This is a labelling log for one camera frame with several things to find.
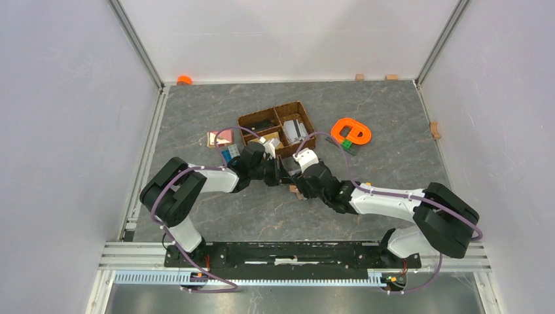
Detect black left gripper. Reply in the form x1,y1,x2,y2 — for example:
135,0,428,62
249,154,295,186

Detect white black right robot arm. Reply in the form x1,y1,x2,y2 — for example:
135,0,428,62
285,158,483,267

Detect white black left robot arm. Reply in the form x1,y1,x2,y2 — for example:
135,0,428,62
139,143,291,267

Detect gold card front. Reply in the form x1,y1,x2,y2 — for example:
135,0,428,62
247,131,285,150

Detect black cards in basket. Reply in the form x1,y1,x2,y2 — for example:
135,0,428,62
244,120,277,133

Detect green building block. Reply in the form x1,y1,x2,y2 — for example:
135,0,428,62
341,139,353,151

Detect brown woven basket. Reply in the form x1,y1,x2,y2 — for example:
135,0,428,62
238,101,316,158

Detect blue building block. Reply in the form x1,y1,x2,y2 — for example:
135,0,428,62
221,149,232,164

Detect pink tan small box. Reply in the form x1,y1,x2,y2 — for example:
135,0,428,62
207,130,234,148

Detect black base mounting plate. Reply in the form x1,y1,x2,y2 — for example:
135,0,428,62
164,241,421,280

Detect curved wooden piece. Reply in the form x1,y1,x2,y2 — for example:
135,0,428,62
429,121,442,141

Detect orange round cap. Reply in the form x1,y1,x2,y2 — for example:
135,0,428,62
176,75,192,86

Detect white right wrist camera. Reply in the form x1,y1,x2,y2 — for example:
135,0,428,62
293,148,319,173

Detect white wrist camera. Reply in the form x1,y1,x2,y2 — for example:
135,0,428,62
293,148,319,173
259,137,281,159

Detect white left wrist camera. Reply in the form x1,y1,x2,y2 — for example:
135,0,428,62
259,137,281,159

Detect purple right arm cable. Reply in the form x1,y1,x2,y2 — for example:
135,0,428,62
294,131,483,296

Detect orange plastic ring toy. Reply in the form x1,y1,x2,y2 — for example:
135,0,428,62
331,118,372,145

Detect grey cable duct strip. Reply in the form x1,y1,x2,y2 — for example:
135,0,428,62
114,270,386,288

